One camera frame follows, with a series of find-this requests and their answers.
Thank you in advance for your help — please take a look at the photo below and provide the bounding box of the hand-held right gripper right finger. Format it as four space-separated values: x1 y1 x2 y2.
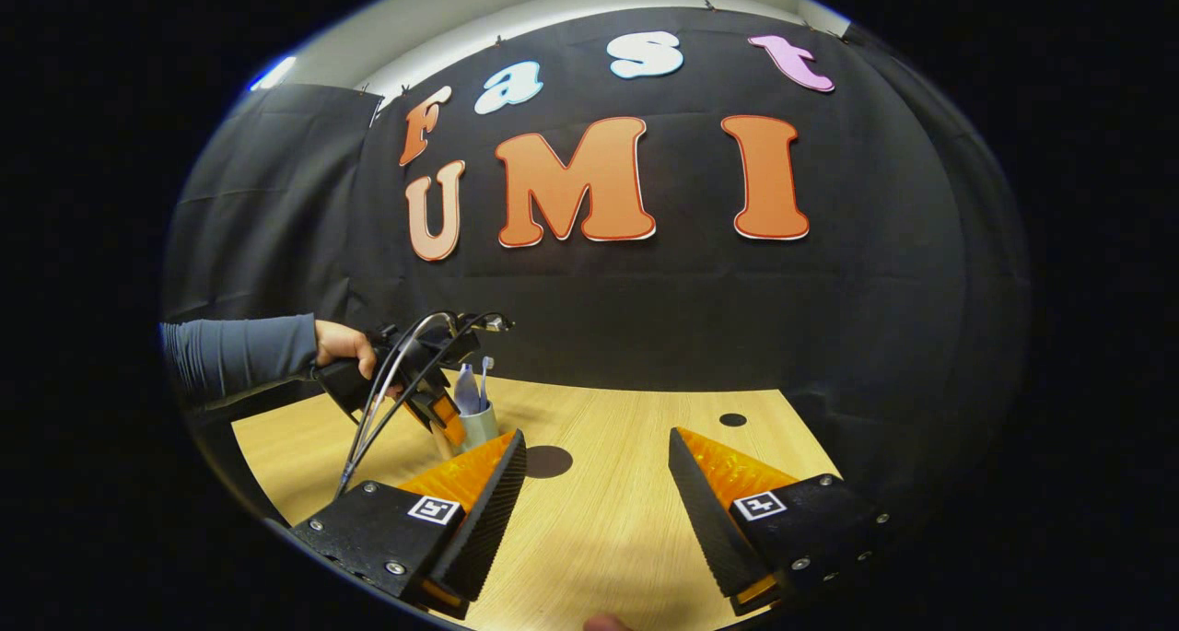
667 427 891 618

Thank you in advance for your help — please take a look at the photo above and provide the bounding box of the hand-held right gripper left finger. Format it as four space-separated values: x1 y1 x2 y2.
290 428 529 621

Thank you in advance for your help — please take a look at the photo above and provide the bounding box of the white toothpaste tube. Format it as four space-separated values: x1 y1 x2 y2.
453 364 483 418

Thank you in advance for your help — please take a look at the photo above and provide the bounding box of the blue-grey cup with wooden handle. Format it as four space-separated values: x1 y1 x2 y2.
431 401 501 462

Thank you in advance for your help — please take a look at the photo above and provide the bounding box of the dark round coaster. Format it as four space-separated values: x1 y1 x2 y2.
524 445 575 480

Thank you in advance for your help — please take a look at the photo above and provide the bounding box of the wooden desktop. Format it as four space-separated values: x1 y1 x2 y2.
230 373 844 631

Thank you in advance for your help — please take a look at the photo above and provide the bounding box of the black backdrop cloth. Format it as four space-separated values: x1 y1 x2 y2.
161 5 1033 521

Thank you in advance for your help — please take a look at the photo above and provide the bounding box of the ceiling strip light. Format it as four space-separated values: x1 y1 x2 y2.
249 55 298 93

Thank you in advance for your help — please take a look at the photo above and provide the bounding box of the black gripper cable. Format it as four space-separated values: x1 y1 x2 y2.
335 310 513 500

